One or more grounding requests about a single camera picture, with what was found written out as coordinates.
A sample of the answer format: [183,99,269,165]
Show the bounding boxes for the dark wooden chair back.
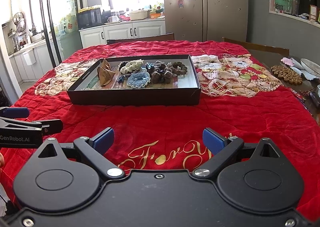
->
[106,33,175,45]

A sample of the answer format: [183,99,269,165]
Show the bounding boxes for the white plastic basin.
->
[130,10,149,21]

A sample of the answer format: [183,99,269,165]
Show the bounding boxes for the wooden chair at right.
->
[222,37,290,57]

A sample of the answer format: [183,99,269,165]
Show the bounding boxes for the cream knitted scrunchie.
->
[119,59,144,75]

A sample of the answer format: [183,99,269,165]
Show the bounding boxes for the blue binder clip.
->
[118,75,126,83]

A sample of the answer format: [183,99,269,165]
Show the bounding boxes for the pink cloth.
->
[280,57,295,67]

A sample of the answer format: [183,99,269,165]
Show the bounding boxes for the blue knitted scrunchie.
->
[127,71,151,89]

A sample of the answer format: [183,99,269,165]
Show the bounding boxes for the black microwave oven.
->
[77,8,103,30]

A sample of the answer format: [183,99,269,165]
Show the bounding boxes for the white kitchen cabinet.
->
[80,18,166,48]

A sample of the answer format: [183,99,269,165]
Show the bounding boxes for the wooden bead trivet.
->
[271,65,303,85]

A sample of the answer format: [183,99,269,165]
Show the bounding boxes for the dark fuzzy claw clip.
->
[145,61,167,75]

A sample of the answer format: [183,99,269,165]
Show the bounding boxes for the white plate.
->
[300,58,320,77]

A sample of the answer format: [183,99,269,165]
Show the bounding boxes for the brown paper pyramid packet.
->
[100,59,112,71]

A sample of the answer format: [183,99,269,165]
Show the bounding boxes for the black white-edged scrunchie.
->
[119,62,127,70]

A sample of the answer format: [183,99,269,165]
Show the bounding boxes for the person's left hand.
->
[0,153,5,167]

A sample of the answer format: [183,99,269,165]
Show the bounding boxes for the black shallow box tray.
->
[67,55,201,105]

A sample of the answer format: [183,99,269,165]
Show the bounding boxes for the beige double-door refrigerator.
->
[164,0,248,42]

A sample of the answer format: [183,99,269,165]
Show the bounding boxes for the brown braided scrunchie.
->
[168,62,188,76]

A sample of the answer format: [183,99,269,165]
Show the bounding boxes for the white mug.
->
[107,15,120,23]

